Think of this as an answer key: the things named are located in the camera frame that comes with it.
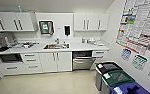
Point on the stainless steel dishwasher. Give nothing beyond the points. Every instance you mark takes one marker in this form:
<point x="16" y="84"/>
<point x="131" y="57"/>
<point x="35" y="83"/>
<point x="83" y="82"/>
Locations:
<point x="82" y="60"/>

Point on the black soap dispenser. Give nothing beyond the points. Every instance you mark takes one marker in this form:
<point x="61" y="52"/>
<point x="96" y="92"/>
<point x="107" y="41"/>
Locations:
<point x="67" y="30"/>

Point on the chrome faucet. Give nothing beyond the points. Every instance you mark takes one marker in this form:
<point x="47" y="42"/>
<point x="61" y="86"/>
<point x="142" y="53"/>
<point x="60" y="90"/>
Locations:
<point x="57" y="41"/>

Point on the steel kitchen sink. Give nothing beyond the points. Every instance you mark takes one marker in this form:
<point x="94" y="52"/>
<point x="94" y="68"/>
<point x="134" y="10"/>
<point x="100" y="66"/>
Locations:
<point x="56" y="46"/>

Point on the white under-sink cabinet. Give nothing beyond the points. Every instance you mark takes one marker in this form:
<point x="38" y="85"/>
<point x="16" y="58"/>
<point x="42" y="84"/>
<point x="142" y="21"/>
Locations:
<point x="56" y="61"/>

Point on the white drawer stack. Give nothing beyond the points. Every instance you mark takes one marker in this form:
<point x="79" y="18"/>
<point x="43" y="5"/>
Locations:
<point x="31" y="62"/>
<point x="100" y="56"/>

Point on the steel paper towel dispenser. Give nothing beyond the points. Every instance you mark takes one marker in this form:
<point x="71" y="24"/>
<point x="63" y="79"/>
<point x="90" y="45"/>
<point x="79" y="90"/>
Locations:
<point x="46" y="27"/>

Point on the grey bin green lid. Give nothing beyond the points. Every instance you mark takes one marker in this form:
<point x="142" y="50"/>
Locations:
<point x="116" y="78"/>

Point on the black built-in microwave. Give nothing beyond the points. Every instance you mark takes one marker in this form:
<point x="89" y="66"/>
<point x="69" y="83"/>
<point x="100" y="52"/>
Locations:
<point x="9" y="58"/>

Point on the grey bin blue lid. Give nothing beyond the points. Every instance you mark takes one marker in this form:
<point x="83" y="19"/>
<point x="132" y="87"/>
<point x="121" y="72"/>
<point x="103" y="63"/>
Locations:
<point x="127" y="89"/>

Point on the bottle on cabinet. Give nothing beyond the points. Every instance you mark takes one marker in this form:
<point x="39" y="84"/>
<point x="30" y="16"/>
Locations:
<point x="19" y="9"/>

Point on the black coffee machine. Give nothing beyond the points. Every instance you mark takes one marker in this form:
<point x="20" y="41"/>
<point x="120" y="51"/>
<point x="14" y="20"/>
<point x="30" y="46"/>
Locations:
<point x="4" y="43"/>

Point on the white wall cabinet three doors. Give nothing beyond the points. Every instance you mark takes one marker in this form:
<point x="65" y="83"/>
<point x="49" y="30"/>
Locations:
<point x="91" y="21"/>

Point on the small blue wall sign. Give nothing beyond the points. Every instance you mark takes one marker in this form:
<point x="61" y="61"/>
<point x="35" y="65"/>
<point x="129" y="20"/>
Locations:
<point x="126" y="54"/>

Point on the small green wall sign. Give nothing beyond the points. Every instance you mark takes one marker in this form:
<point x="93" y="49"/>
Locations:
<point x="139" y="62"/>

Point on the white wall cabinet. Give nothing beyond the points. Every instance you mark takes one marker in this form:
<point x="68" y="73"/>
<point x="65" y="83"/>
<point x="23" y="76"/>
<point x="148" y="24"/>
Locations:
<point x="12" y="21"/>

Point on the wall notice board posters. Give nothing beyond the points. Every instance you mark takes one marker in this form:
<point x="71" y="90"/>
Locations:
<point x="139" y="23"/>

